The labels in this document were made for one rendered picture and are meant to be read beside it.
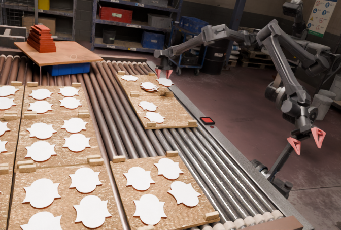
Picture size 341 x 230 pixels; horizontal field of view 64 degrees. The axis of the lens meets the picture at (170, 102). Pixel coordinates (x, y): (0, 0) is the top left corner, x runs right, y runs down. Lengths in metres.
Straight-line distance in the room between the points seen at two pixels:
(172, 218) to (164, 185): 0.17
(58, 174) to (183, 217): 0.53
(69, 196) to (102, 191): 0.12
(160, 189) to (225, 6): 6.62
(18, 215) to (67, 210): 0.15
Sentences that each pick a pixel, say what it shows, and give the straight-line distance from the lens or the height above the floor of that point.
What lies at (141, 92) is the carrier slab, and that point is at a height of 0.94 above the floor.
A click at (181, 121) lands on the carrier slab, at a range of 1.71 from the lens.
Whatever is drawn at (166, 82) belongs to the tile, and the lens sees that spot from 1.95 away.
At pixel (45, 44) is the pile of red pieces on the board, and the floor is 1.10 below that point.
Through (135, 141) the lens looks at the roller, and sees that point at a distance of 1.48.
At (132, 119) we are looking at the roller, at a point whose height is 0.91.
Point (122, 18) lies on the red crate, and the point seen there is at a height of 0.74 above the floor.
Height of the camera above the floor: 1.74
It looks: 25 degrees down
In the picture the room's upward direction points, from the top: 12 degrees clockwise
